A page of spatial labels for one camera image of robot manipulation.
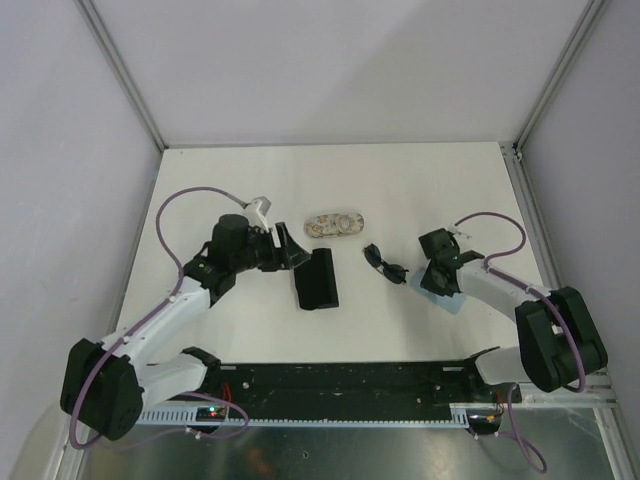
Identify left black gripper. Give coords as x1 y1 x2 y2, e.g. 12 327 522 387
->
231 223 309 274

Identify black rectangular glasses case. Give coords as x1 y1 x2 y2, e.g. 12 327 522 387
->
294 248 339 311

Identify black sunglasses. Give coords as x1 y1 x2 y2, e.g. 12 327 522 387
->
363 243 409 285

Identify patterned glasses case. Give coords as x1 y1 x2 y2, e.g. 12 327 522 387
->
304 213 365 239

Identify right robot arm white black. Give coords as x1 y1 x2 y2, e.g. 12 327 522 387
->
419 228 608 401

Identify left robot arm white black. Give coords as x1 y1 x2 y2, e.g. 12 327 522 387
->
60 214 311 441

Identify right blue cleaning cloth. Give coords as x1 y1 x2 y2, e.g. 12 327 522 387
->
409 268 467 315

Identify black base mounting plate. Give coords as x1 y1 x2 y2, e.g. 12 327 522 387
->
195 360 510 414

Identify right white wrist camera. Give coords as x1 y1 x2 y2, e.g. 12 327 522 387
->
447 224 472 240

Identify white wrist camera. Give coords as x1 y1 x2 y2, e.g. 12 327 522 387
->
243 196 271 231
447 224 472 240

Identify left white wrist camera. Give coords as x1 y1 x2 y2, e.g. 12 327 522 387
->
243 196 271 231

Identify white slotted cable duct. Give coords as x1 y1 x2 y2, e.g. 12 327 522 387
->
136 402 481 429

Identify left aluminium corner post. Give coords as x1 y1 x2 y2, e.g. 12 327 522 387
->
74 0 167 153

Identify aluminium corner post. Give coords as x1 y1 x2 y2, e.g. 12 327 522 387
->
74 0 167 153
512 0 611 157

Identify right aluminium corner post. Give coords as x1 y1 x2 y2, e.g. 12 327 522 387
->
512 0 611 157

